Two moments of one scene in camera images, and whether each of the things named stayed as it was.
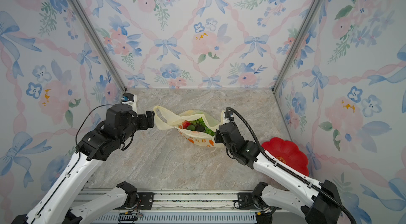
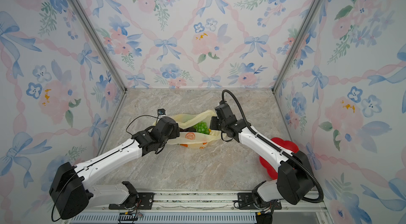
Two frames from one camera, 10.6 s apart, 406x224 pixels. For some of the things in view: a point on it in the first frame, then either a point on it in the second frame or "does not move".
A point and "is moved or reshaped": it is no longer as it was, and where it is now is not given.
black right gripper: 217,138 → 213,125
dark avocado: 200,128 → 190,129
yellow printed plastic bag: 164,120 is moved or reshaped
